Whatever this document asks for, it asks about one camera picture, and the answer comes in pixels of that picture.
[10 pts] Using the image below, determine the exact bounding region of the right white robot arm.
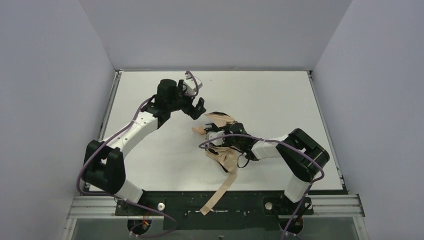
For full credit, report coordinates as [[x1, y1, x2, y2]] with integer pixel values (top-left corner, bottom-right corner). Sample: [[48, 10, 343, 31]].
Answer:
[[222, 123, 330, 203]]

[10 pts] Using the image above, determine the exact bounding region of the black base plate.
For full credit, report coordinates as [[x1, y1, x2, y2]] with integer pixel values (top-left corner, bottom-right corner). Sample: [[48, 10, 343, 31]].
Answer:
[[115, 190, 314, 231]]

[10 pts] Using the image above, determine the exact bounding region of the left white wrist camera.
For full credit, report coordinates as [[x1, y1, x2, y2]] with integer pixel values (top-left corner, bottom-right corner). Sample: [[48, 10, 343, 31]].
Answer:
[[183, 78, 203, 97]]

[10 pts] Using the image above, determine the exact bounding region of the aluminium frame rail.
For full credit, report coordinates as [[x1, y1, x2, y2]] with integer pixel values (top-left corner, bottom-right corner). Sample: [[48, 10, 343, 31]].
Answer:
[[60, 194, 370, 240]]

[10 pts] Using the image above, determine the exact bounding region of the black and beige umbrella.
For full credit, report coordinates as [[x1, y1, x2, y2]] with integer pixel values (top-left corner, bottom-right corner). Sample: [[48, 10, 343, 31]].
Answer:
[[192, 111, 239, 216]]

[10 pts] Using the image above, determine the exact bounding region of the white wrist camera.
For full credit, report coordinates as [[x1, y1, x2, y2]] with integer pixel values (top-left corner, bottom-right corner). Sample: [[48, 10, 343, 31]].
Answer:
[[206, 130, 225, 146], [183, 78, 203, 97]]

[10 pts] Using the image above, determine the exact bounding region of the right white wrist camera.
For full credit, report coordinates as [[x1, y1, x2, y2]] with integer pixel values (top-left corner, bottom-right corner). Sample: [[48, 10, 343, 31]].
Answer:
[[206, 130, 225, 146]]

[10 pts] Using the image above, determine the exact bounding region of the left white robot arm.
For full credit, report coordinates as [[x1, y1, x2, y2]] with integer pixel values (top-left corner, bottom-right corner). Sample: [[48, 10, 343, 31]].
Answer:
[[77, 71, 206, 204]]

